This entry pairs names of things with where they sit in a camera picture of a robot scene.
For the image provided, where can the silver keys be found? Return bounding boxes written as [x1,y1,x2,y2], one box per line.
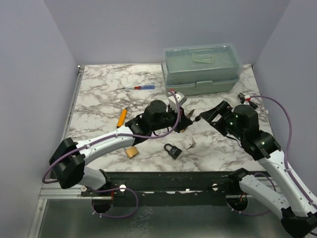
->
[187,138,197,150]

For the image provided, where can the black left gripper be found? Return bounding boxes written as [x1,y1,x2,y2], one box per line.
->
[152,105,193,133]

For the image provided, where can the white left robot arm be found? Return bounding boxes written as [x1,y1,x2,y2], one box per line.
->
[49,100,193,196]

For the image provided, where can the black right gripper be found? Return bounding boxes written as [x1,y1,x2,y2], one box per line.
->
[200,100,246,141]

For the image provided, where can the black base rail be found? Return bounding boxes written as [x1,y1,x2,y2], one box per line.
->
[81,172,242,207]

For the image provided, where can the red blue screwdriver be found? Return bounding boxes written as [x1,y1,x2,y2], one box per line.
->
[120,85,155,90]

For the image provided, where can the brass padlock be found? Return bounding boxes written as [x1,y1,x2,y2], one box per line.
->
[124,146,139,159]

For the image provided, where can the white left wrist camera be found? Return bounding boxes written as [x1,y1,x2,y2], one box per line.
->
[168,92,187,111]

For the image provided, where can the green plastic toolbox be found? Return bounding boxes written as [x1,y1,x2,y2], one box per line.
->
[161,43,243,96]

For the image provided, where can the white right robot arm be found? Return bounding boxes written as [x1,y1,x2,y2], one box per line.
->
[200,101,317,238]

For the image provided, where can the orange utility knife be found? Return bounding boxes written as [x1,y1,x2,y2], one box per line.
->
[116,108,127,128]

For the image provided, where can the black padlock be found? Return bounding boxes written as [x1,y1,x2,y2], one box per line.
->
[164,143,182,160]

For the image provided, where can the yellow black pliers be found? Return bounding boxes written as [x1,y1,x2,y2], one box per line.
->
[180,109,195,133]

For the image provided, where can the black T-shaped tool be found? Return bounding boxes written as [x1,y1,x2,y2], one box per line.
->
[238,93,258,110]

